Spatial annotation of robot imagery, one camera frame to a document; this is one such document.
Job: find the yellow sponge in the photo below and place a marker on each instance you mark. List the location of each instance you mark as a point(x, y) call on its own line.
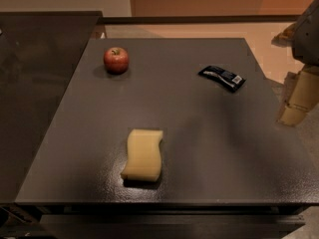
point(144, 161)

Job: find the dark blue rxbar wrapper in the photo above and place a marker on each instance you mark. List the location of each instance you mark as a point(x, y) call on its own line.
point(229, 80)

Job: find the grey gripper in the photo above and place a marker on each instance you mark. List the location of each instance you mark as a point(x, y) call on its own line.
point(307, 37)

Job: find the red apple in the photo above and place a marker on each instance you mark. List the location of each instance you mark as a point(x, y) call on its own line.
point(116, 60)

